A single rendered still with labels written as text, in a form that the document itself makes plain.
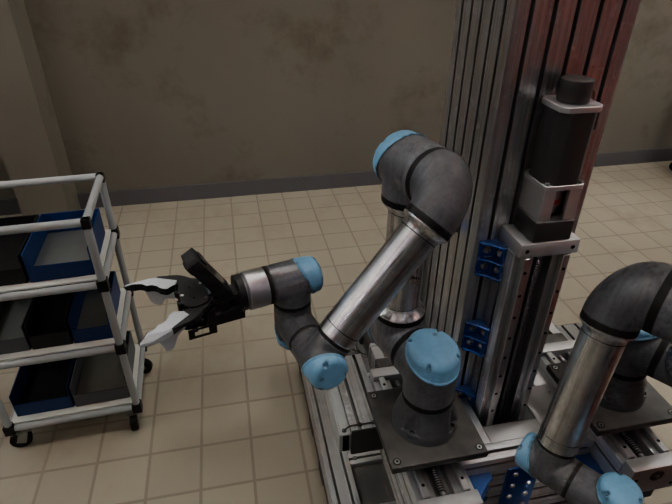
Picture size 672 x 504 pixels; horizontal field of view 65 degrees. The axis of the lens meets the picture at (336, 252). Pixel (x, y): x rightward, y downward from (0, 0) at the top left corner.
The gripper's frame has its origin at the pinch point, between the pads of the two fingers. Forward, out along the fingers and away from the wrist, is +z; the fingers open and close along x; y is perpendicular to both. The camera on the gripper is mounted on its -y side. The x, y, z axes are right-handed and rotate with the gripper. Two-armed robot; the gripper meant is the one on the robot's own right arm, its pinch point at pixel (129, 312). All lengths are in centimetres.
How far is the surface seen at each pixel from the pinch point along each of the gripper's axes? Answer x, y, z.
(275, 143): 268, 121, -127
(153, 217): 261, 161, -30
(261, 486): 25, 128, -29
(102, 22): 306, 38, -25
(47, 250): 105, 59, 22
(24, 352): 88, 89, 38
